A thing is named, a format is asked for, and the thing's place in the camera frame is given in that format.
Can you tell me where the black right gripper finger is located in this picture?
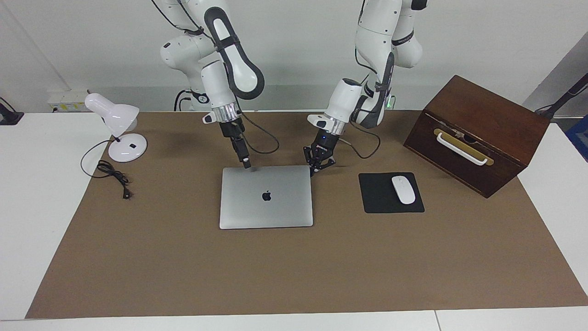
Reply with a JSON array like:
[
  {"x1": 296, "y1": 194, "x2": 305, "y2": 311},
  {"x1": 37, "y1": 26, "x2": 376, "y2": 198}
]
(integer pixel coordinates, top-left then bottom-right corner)
[
  {"x1": 231, "y1": 138, "x2": 246, "y2": 168},
  {"x1": 238, "y1": 137, "x2": 252, "y2": 169}
]

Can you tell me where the silver laptop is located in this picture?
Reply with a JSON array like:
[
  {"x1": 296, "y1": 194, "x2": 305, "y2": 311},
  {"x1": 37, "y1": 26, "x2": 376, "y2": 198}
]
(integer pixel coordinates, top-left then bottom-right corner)
[{"x1": 219, "y1": 165, "x2": 314, "y2": 230}]

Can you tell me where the black mouse pad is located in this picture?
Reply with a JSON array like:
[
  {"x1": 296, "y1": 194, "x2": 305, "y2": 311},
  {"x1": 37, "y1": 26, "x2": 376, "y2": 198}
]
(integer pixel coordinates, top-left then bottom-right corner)
[{"x1": 358, "y1": 172, "x2": 425, "y2": 214}]

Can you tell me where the white computer mouse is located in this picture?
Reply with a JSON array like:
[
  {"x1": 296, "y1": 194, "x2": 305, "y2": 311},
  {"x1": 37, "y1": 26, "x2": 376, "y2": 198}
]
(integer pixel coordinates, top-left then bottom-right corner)
[{"x1": 391, "y1": 176, "x2": 416, "y2": 205}]

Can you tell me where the brown table mat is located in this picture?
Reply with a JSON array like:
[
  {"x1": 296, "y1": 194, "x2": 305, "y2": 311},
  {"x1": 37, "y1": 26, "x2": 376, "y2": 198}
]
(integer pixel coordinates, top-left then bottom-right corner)
[{"x1": 25, "y1": 110, "x2": 588, "y2": 319}]

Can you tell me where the dark wooden box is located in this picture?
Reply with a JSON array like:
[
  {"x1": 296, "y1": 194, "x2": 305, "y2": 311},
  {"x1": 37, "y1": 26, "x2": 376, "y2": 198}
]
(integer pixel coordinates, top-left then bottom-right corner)
[{"x1": 403, "y1": 75, "x2": 550, "y2": 199}]

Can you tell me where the black table clamp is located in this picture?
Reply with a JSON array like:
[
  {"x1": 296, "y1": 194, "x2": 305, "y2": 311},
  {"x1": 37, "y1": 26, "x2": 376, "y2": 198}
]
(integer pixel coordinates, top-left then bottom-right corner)
[{"x1": 0, "y1": 97, "x2": 24, "y2": 126}]

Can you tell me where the black stand pole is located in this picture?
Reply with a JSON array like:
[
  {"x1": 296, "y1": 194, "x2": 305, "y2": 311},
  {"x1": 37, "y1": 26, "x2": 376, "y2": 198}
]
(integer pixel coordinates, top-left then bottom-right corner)
[{"x1": 535, "y1": 73, "x2": 588, "y2": 121}]

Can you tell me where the blue object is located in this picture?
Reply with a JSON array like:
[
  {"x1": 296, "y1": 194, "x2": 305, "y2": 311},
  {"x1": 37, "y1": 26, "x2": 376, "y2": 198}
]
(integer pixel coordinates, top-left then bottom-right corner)
[{"x1": 565, "y1": 114, "x2": 588, "y2": 162}]

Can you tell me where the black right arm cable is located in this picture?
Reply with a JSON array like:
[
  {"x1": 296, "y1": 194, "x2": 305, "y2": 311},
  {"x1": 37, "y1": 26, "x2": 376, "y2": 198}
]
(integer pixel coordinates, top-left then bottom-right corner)
[{"x1": 237, "y1": 110, "x2": 280, "y2": 155}]

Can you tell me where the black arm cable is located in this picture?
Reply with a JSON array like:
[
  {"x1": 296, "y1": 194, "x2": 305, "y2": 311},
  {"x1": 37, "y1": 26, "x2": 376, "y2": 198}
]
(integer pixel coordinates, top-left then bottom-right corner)
[
  {"x1": 237, "y1": 110, "x2": 280, "y2": 155},
  {"x1": 338, "y1": 117, "x2": 381, "y2": 160}
]

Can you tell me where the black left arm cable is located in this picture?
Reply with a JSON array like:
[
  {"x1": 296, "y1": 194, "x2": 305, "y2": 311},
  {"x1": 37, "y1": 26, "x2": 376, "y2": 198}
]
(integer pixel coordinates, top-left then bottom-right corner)
[{"x1": 338, "y1": 117, "x2": 381, "y2": 160}]

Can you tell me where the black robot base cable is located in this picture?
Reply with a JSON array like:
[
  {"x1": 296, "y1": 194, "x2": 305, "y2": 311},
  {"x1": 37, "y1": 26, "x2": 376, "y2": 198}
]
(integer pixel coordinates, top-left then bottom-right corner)
[{"x1": 174, "y1": 89, "x2": 192, "y2": 111}]

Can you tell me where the white box handle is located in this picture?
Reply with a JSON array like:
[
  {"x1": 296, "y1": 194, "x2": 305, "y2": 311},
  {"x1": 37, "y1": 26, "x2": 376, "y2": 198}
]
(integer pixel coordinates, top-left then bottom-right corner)
[{"x1": 436, "y1": 132, "x2": 488, "y2": 166}]

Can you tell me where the brass handle plate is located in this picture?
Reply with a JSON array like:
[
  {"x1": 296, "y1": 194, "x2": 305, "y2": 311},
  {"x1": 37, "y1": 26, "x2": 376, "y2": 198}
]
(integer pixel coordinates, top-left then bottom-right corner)
[{"x1": 433, "y1": 128, "x2": 495, "y2": 166}]

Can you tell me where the white wall power strip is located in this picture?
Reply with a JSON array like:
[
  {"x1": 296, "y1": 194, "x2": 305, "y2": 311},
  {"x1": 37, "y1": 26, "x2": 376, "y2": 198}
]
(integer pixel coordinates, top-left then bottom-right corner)
[{"x1": 47, "y1": 90, "x2": 90, "y2": 113}]

